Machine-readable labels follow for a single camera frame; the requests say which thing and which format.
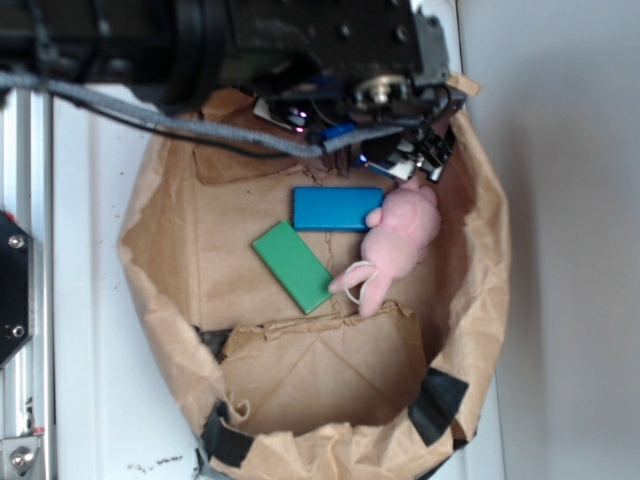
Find green rectangular block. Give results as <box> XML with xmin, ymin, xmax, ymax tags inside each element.
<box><xmin>252</xmin><ymin>221</ymin><xmax>333</xmax><ymax>314</ymax></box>

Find brown paper bag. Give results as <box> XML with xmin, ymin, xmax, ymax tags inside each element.
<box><xmin>116</xmin><ymin>72</ymin><xmax>512</xmax><ymax>480</ymax></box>

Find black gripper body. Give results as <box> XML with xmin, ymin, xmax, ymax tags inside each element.
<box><xmin>234</xmin><ymin>1</ymin><xmax>466</xmax><ymax>183</ymax></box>

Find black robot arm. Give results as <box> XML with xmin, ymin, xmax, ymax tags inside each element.
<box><xmin>1</xmin><ymin>0</ymin><xmax>466</xmax><ymax>183</ymax></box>

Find white plastic tray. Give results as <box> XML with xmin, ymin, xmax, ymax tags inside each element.
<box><xmin>47</xmin><ymin>0</ymin><xmax>504</xmax><ymax>480</ymax></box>

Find aluminium frame rail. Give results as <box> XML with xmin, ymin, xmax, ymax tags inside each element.
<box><xmin>1</xmin><ymin>90</ymin><xmax>57</xmax><ymax>479</ymax></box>

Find grey sleeved cable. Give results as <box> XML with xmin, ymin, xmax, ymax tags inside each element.
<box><xmin>0</xmin><ymin>69</ymin><xmax>359</xmax><ymax>159</ymax></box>

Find pink plush toy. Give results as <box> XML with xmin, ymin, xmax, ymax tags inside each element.
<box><xmin>328</xmin><ymin>177</ymin><xmax>441</xmax><ymax>318</ymax></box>

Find blue rectangular block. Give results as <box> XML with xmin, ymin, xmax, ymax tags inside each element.
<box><xmin>293</xmin><ymin>187</ymin><xmax>383</xmax><ymax>232</ymax></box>

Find black metal bracket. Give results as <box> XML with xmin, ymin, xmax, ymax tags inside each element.
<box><xmin>0</xmin><ymin>211</ymin><xmax>34</xmax><ymax>369</ymax></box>

